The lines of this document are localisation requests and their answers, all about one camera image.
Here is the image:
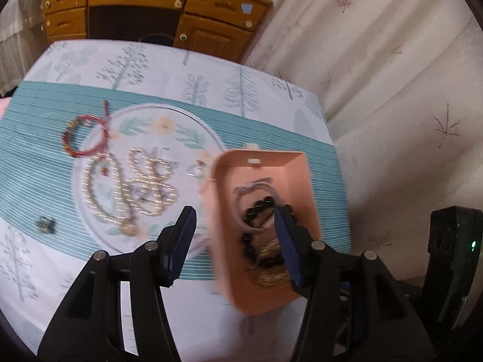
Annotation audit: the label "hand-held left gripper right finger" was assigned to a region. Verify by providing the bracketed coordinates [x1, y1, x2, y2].
[273, 204, 435, 362]

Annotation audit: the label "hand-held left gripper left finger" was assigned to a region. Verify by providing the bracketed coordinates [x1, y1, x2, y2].
[37, 206, 197, 362]

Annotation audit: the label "pink jewelry box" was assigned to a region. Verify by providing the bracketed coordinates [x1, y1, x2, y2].
[209, 149, 322, 316]

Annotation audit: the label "silver bangle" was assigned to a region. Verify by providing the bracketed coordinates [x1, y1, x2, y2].
[231, 180, 282, 234]

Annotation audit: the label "small dark metal earrings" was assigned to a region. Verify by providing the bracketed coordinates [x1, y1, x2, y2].
[35, 215, 57, 234]

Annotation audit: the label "tree print tablecloth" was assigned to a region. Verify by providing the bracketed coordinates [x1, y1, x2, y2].
[0, 39, 354, 362]

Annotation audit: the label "leaf print curtain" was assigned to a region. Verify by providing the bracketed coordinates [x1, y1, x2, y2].
[241, 0, 483, 285]

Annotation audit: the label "wooden dresser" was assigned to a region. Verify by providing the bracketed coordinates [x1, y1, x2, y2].
[40, 0, 274, 63]

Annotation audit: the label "white cloth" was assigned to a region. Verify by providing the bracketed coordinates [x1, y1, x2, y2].
[0, 0, 49, 97]

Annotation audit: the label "thin gold chain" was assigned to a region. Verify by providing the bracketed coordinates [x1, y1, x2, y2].
[247, 238, 293, 289]

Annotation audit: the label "black bead bracelet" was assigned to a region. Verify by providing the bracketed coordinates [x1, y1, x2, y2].
[239, 195, 299, 271]

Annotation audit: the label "gold bead necklace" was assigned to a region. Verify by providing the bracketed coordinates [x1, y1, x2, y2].
[120, 146, 179, 218]

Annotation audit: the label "pearl bead necklace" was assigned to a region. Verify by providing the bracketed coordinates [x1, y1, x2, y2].
[80, 152, 143, 238]

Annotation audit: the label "red bead bracelet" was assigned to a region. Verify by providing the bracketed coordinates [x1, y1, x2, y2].
[61, 100, 114, 177]

